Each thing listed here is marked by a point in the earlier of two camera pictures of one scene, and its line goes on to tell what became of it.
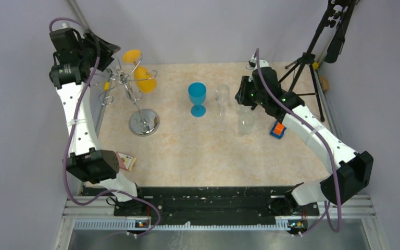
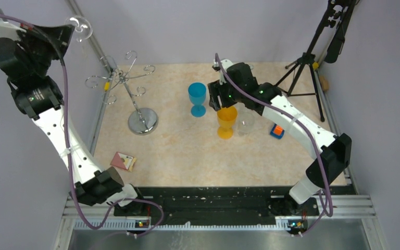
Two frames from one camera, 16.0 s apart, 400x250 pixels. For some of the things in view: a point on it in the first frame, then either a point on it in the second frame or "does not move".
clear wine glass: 246,121 does not move
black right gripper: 241,96 → 215,89
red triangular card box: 125,161 does not move
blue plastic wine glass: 197,93 does not move
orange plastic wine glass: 145,81 → 227,116
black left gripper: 105,49 → 33,33
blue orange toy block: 277,130 does not move
